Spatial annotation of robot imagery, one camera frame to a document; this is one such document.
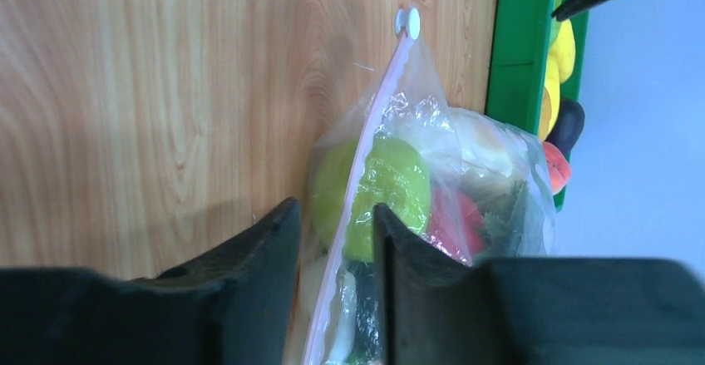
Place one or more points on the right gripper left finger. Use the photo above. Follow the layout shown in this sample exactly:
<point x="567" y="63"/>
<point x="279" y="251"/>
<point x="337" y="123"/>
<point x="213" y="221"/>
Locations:
<point x="229" y="305"/>

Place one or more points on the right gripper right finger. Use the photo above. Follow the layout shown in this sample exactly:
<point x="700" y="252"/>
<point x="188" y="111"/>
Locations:
<point x="523" y="313"/>

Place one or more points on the red fake pepper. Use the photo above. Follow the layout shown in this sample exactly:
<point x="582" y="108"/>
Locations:
<point x="455" y="225"/>

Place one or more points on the clear dotted zip bag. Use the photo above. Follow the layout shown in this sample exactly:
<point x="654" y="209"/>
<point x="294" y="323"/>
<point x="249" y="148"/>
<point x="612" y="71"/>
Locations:
<point x="470" y="188"/>

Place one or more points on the green fake pear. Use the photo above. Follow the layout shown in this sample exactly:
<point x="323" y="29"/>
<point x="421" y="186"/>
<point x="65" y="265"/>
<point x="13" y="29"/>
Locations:
<point x="395" y="174"/>

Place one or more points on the yellow fake mango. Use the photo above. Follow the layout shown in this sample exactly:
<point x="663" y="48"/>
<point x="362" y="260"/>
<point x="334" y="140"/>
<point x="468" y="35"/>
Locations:
<point x="562" y="47"/>

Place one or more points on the yellow fake potato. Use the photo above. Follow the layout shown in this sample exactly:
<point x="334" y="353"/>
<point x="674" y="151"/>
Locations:
<point x="551" y="98"/>

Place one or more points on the dark purple fake eggplant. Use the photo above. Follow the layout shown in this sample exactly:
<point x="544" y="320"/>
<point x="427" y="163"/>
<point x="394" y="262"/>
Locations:
<point x="568" y="127"/>

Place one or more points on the red yellow fake peach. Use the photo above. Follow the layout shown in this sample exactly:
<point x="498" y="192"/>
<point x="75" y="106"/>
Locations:
<point x="559" y="168"/>

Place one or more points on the green plastic tray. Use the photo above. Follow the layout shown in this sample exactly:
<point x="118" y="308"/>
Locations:
<point x="518" y="59"/>

